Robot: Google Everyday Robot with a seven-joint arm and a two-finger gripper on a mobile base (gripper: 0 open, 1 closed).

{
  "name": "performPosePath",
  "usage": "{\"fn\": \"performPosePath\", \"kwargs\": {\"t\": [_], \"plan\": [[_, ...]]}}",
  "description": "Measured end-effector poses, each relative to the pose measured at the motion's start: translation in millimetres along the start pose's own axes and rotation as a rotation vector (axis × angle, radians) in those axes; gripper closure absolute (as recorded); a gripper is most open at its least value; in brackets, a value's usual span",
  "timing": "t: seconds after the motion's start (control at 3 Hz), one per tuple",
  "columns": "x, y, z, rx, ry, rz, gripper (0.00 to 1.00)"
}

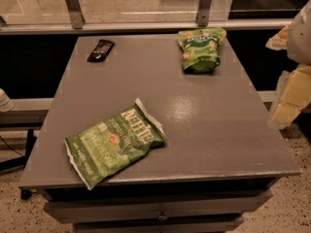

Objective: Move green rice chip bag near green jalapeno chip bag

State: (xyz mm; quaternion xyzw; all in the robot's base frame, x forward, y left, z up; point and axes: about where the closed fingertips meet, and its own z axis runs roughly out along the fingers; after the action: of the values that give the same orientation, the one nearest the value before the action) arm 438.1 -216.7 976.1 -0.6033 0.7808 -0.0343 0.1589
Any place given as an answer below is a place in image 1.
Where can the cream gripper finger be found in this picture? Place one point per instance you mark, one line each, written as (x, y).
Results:
(292, 95)
(279, 40)

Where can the green rice chip bag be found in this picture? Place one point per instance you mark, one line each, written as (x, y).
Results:
(201, 49)

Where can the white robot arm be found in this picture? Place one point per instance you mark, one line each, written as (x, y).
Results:
(299, 38)

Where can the green jalapeno Kettle chip bag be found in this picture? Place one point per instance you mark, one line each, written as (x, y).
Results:
(111, 145)

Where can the grey cabinet drawer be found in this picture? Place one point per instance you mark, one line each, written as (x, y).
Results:
(203, 204)

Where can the black snack bar wrapper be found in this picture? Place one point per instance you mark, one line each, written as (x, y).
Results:
(101, 51)

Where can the white object at left edge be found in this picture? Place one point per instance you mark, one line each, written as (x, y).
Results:
(6, 104)

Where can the right metal railing post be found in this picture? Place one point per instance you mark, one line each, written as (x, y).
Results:
(203, 12)

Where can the metal railing post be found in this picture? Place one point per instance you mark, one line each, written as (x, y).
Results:
(75, 13)
(203, 12)

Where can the left metal railing post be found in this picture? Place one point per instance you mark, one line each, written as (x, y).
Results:
(75, 13)

